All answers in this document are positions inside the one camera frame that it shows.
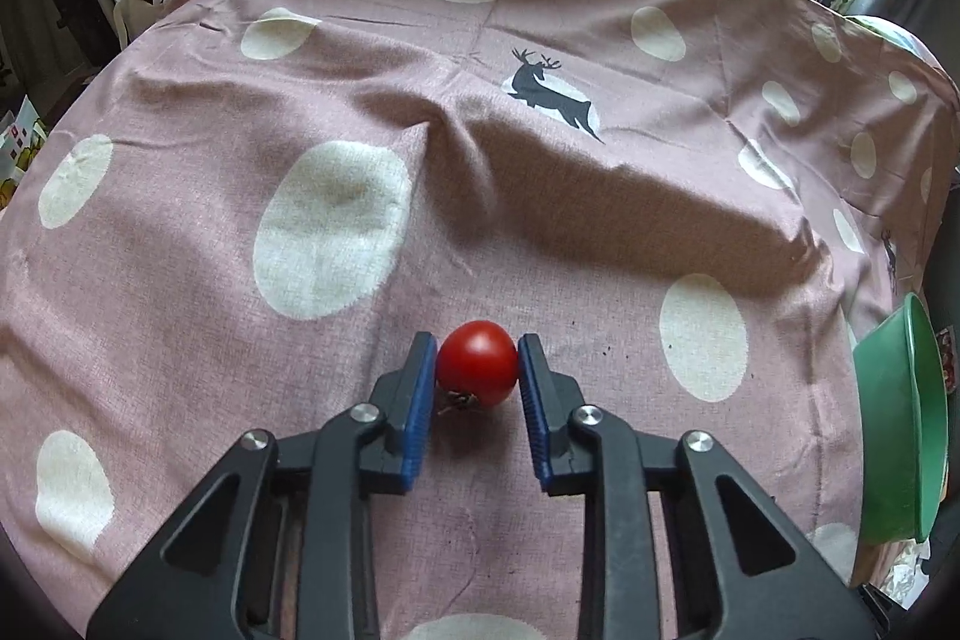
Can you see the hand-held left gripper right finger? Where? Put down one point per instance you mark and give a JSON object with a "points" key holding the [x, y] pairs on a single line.
{"points": [[534, 415]]}

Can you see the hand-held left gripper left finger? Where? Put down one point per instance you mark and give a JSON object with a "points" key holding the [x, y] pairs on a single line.
{"points": [[420, 415]]}

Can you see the red tomato with stem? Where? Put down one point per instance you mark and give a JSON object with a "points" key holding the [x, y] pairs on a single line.
{"points": [[476, 359]]}

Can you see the green plastic bowl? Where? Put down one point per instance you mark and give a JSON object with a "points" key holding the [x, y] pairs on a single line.
{"points": [[892, 415]]}

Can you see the pink polka-dot blanket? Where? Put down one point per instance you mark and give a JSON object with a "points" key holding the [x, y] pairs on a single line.
{"points": [[525, 235]]}

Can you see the red printed packet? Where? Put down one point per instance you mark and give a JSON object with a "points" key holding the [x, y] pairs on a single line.
{"points": [[946, 359]]}

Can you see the printed paper bag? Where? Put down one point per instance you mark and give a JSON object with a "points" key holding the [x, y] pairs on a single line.
{"points": [[19, 149]]}

